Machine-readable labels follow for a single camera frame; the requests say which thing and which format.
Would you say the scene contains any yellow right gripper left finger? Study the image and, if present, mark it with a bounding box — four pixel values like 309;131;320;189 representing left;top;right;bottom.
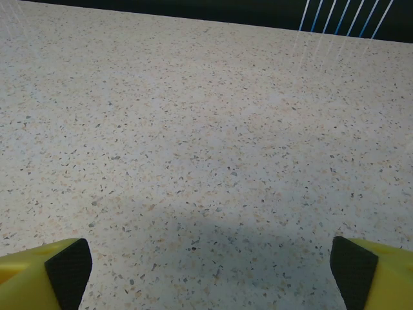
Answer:
0;238;94;310

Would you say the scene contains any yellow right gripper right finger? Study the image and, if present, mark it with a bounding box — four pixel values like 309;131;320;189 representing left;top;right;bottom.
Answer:
329;235;413;310

